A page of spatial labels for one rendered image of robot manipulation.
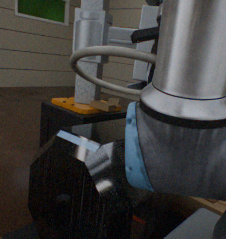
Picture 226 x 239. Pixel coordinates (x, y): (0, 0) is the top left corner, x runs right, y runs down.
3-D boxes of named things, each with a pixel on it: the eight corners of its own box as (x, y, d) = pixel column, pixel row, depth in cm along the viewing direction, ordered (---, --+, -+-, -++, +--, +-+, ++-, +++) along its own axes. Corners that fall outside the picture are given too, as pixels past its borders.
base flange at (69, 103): (49, 102, 244) (49, 97, 243) (89, 100, 280) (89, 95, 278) (83, 114, 213) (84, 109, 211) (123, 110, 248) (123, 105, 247)
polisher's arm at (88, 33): (66, 50, 220) (68, 18, 213) (78, 52, 253) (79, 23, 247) (155, 61, 212) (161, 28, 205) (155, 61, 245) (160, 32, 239)
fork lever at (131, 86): (142, 86, 194) (143, 79, 193) (168, 89, 189) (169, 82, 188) (117, 94, 129) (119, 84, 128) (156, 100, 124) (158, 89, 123)
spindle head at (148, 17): (141, 80, 196) (151, 15, 185) (171, 84, 191) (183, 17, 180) (131, 84, 162) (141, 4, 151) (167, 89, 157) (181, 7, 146)
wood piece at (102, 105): (89, 106, 227) (90, 101, 226) (96, 105, 235) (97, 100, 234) (107, 111, 216) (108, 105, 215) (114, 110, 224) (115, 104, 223)
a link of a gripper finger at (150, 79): (162, 91, 86) (170, 63, 85) (145, 86, 84) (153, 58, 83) (158, 91, 89) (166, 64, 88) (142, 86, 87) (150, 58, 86)
